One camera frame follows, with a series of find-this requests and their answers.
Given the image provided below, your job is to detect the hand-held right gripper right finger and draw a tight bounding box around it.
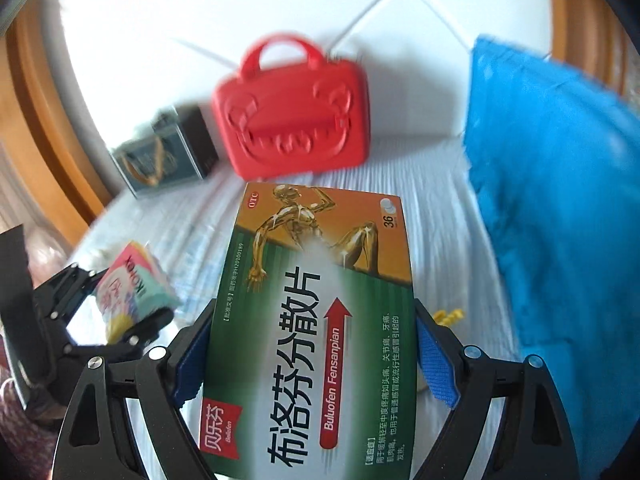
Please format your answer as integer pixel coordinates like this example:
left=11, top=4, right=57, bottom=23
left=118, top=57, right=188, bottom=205
left=407, top=298, right=581, bottom=480

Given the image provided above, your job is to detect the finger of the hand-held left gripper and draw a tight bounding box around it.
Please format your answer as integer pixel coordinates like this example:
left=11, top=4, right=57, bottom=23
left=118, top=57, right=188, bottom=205
left=34, top=264, right=109, bottom=324
left=65, top=309, right=175, bottom=362

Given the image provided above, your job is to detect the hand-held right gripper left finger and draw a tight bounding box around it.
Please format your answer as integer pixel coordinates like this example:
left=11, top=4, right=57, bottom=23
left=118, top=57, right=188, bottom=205
left=57, top=300, right=221, bottom=480

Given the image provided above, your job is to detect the colourful packet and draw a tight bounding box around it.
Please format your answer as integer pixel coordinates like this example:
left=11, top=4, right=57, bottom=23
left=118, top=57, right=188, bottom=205
left=95, top=241, right=178, bottom=346

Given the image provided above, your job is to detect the green medicine box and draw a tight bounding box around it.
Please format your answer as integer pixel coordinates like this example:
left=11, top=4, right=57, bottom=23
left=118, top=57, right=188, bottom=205
left=201, top=181, right=416, bottom=480

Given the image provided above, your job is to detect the striped cloth covered desktop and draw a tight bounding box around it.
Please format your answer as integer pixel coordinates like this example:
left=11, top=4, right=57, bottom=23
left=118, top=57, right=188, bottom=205
left=67, top=135, right=531, bottom=480

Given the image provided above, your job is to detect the pink cloth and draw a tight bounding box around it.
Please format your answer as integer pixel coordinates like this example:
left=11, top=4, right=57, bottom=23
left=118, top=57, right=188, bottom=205
left=0, top=227, right=73, bottom=286

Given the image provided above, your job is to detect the small yellow object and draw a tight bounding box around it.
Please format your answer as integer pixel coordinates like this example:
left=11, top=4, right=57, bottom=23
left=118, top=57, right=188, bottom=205
left=432, top=308, right=466, bottom=328

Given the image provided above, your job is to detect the dark gift box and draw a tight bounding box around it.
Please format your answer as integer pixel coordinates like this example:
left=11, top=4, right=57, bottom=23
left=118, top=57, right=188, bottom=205
left=111, top=105, right=220, bottom=198

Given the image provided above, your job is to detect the blue plastic crate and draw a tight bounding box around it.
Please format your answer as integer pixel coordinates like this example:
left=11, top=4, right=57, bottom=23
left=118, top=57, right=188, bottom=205
left=462, top=35, right=640, bottom=461

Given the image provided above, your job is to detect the red bear carrying case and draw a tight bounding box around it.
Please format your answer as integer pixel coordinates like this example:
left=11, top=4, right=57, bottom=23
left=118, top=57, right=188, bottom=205
left=210, top=32, right=371, bottom=181

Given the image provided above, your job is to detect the wooden frame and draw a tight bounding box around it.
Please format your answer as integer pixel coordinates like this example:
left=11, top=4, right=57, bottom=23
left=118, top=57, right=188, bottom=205
left=5, top=25, right=118, bottom=246

